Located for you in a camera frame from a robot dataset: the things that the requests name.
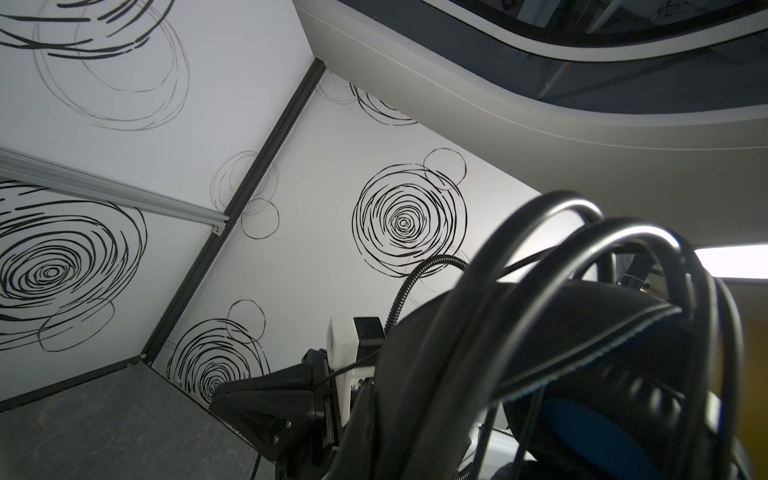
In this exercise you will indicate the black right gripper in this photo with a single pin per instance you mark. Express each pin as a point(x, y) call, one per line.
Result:
point(271, 410)

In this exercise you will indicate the black blue headphones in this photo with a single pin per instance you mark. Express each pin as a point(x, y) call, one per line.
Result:
point(615, 353)

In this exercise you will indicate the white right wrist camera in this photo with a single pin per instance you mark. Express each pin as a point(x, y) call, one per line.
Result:
point(349, 341)

